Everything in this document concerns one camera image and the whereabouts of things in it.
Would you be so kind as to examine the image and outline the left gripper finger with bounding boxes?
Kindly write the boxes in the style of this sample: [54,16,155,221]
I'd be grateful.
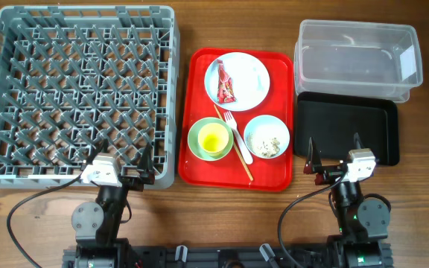
[86,138,109,165]
[137,144,154,179]

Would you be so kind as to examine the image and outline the food scraps rice pile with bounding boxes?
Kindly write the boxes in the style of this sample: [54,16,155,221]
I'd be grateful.
[247,133,280,158]

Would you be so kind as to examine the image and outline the light blue bowl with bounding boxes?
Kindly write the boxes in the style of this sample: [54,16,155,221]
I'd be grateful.
[244,115,290,159]

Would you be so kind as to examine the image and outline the green ceramic bowl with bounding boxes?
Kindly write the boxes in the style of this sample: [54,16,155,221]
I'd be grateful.
[188,117,234,162]

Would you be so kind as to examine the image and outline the white plastic fork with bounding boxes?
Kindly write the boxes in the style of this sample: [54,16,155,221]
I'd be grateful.
[223,111,253,165]

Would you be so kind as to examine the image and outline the wooden chopstick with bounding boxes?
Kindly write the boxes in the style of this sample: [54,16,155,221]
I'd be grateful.
[213,104,254,185]

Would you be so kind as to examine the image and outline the yellow plastic cup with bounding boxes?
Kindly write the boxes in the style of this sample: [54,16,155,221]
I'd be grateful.
[197,123,229,156]

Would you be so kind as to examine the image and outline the large white round plate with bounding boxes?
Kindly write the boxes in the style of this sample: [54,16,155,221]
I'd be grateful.
[204,52,270,112]

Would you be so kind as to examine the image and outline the red snack wrapper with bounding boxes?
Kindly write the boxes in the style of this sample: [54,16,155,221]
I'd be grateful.
[217,60,236,104]

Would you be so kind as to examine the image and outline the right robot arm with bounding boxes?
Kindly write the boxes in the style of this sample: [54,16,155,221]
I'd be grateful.
[304,134,393,268]

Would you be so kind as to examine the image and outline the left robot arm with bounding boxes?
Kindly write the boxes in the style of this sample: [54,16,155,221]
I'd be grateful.
[63,139,155,268]

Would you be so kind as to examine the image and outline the grey plastic dishwasher rack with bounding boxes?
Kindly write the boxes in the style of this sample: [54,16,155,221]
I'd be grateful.
[0,5,180,189]

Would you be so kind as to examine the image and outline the clear plastic waste bin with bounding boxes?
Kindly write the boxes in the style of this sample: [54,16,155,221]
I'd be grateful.
[294,19,424,103]

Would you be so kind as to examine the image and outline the black rectangular tray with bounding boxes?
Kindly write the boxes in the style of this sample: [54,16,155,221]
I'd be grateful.
[294,92,400,166]

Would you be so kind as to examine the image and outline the red plastic serving tray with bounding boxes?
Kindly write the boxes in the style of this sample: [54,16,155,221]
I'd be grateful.
[178,48,294,191]

